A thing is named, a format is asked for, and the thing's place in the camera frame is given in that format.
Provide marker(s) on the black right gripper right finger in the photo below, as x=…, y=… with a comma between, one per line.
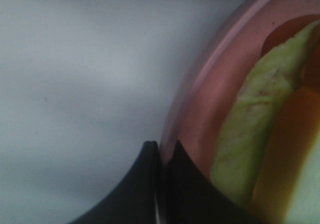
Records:
x=186, y=196

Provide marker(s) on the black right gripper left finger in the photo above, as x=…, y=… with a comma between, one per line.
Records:
x=133, y=199

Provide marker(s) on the pink round plate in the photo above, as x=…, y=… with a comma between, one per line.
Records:
x=211, y=84

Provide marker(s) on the white bread sandwich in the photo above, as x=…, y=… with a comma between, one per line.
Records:
x=266, y=158

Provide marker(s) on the white microwave oven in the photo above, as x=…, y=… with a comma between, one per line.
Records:
x=83, y=84

